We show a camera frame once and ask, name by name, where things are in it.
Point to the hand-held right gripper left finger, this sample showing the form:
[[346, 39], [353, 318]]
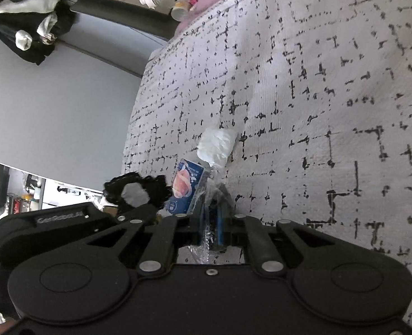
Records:
[[200, 230]]

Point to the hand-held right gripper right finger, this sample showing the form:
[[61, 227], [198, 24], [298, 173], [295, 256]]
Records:
[[221, 232]]

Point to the blue packet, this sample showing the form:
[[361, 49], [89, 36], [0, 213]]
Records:
[[186, 185]]

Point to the black plush toy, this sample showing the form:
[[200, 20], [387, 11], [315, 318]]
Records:
[[157, 188]]

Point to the white tissue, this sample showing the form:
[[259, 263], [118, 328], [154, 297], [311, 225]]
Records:
[[216, 144]]

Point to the black patterned grey bed blanket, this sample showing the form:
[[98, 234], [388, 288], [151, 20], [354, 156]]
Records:
[[331, 76]]

